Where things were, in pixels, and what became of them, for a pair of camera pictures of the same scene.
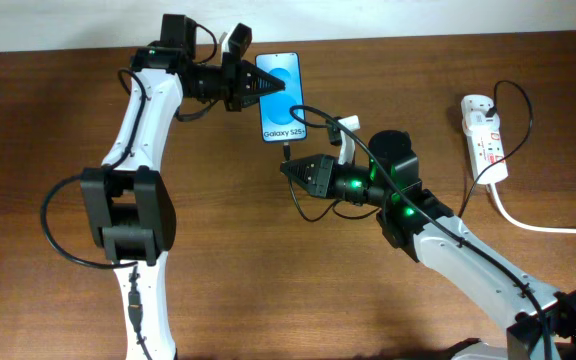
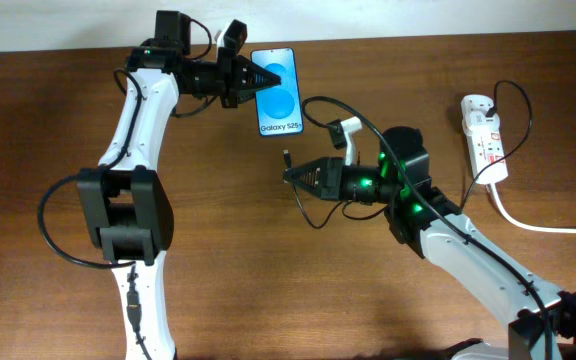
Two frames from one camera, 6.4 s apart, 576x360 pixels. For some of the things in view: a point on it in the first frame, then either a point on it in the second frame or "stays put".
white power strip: x=486 y=146 stays put
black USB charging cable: x=286 y=150 to x=293 y=181
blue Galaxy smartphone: x=282 y=113 stays put
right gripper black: x=326 y=174 stays put
